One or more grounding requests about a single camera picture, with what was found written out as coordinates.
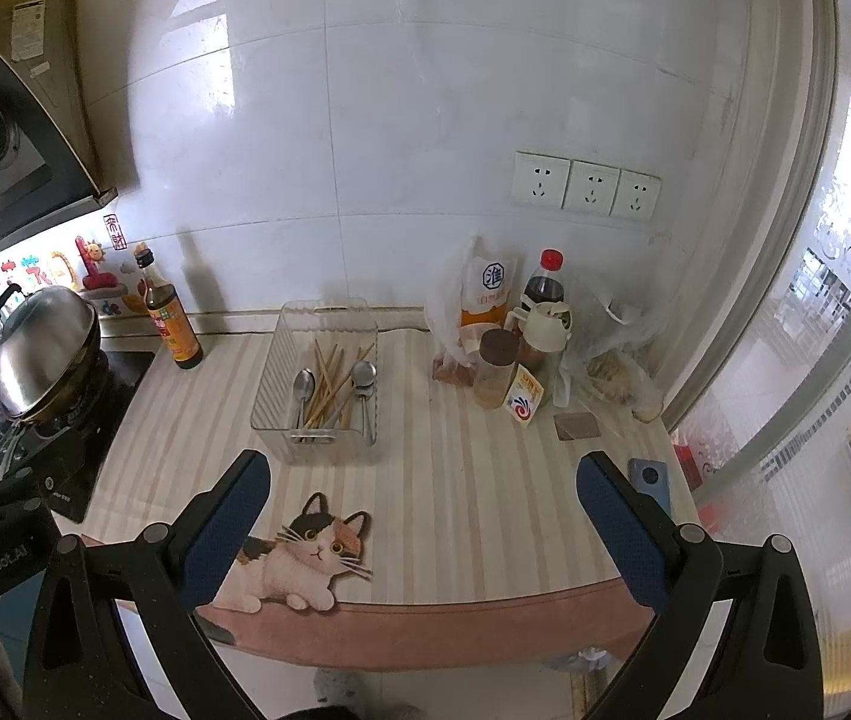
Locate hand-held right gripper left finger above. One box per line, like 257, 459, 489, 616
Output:
20, 448, 272, 720

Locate black gas stove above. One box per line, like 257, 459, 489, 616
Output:
0, 349, 158, 526

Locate black range hood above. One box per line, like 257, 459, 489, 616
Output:
0, 0, 121, 265

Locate cream lidded tumbler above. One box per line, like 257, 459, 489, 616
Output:
507, 300, 575, 373

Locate brown square card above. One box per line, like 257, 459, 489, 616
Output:
554, 412, 602, 442

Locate brown snack packet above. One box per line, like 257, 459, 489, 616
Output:
431, 356, 479, 386

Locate clear plastic utensil basket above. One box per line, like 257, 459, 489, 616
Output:
249, 300, 383, 466

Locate orange and white packet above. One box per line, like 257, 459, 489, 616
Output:
459, 251, 521, 332

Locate colourful wall stickers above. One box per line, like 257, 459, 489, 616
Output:
0, 214, 152, 317

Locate clear plastic bag with food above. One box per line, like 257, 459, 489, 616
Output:
560, 292, 667, 422

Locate dark liquid bottle red cap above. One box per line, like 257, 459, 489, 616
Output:
521, 249, 569, 316

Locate blue smartphone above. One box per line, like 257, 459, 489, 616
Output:
627, 457, 673, 515

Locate white wall socket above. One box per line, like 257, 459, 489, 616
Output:
511, 151, 572, 212
563, 160, 622, 217
611, 169, 663, 224

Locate clear jar brown lid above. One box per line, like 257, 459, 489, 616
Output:
474, 328, 522, 410

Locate steel wok lid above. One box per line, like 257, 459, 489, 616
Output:
0, 283, 103, 415

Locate soy sauce bottle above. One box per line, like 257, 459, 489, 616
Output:
133, 241, 205, 371

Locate dark wok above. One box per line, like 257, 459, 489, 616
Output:
0, 349, 110, 425

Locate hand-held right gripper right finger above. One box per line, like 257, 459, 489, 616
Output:
575, 450, 825, 720

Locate small seasoning packet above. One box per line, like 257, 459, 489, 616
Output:
504, 364, 551, 425

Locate white plastic bag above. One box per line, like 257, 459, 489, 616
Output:
425, 235, 525, 385

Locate bundle of wooden chopsticks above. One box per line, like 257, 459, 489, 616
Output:
303, 337, 377, 430

